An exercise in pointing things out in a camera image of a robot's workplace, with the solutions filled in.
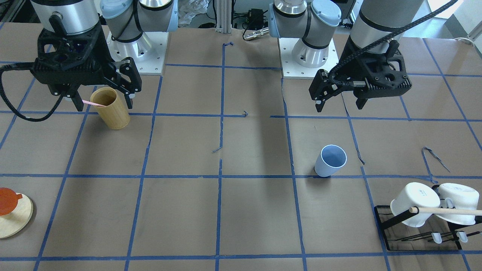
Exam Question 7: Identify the orange red cup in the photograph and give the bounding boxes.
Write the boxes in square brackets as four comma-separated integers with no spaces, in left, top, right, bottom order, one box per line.
[0,187,23,216]

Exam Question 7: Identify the black corrugated cable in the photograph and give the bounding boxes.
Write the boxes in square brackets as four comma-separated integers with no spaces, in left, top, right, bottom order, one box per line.
[327,0,459,84]
[0,63,65,122]

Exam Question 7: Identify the white mug near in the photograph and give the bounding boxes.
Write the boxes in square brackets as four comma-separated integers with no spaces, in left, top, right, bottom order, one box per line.
[390,182,440,216]

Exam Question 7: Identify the bamboo wooden cup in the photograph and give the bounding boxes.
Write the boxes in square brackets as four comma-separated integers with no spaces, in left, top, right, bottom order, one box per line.
[90,87,130,130]

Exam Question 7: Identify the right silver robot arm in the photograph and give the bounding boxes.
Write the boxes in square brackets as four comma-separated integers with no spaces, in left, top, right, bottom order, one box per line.
[31,0,178,111]

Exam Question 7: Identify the pink chopstick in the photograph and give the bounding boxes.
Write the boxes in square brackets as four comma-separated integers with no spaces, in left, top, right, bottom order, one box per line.
[82,100,105,107]

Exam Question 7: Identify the black mug rack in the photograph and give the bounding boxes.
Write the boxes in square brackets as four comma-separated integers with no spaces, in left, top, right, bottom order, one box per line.
[374,184,481,251]

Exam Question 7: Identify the round wooden stand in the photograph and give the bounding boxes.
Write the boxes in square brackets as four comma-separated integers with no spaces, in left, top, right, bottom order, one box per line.
[0,194,34,239]

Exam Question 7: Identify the white mug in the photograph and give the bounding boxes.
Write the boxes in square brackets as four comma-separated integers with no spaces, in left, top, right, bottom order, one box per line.
[436,183,480,226]
[390,182,440,216]

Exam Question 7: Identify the wooden rack dowel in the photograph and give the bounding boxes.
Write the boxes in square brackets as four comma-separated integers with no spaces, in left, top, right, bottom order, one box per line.
[408,206,482,216]

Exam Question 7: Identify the light blue plastic cup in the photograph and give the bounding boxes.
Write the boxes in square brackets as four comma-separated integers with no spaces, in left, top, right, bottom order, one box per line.
[314,145,347,177]

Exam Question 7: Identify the aluminium frame post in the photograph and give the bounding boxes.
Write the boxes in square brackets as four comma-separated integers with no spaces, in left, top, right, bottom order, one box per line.
[213,0,233,35]

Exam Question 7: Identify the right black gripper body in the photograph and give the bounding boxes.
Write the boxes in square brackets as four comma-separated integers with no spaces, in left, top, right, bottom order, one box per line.
[31,26,117,87]

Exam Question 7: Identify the white mug far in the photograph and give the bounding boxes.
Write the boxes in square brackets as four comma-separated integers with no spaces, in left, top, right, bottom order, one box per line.
[436,183,480,226]

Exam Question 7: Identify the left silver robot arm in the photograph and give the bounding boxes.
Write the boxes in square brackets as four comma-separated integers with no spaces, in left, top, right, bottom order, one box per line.
[267,0,422,112]

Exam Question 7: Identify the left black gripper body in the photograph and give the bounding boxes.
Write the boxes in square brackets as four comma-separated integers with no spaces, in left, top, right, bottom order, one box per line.
[335,40,412,99]

